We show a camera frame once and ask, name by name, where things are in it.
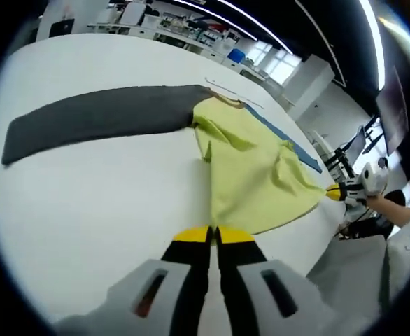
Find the white square pillar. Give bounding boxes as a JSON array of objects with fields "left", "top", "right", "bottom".
[
  {"left": 36, "top": 0, "right": 111, "bottom": 39},
  {"left": 288, "top": 54, "right": 335, "bottom": 122}
]

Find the white shelving with clutter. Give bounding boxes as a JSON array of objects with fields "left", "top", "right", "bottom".
[{"left": 87, "top": 0, "right": 272, "bottom": 81}]

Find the yellow blue grey garment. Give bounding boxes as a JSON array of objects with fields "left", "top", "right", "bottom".
[{"left": 1, "top": 84, "right": 327, "bottom": 235}]

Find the blue box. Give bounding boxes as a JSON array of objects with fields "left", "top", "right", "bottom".
[{"left": 227, "top": 48, "right": 246, "bottom": 64}]

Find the black cabinet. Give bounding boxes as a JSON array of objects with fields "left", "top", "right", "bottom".
[{"left": 49, "top": 19, "right": 75, "bottom": 38}]

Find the white side desk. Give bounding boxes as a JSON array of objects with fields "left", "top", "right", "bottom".
[{"left": 309, "top": 129, "right": 337, "bottom": 165}]

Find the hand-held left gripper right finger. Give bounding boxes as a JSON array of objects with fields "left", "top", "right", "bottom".
[{"left": 214, "top": 225, "right": 334, "bottom": 336}]

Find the bright window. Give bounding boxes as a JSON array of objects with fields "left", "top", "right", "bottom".
[{"left": 246, "top": 40, "right": 302, "bottom": 85}]

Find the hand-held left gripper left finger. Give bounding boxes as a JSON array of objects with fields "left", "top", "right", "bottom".
[{"left": 56, "top": 225, "right": 215, "bottom": 336}]

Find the dark wall screen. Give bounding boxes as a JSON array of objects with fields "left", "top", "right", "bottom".
[{"left": 376, "top": 66, "right": 410, "bottom": 157}]

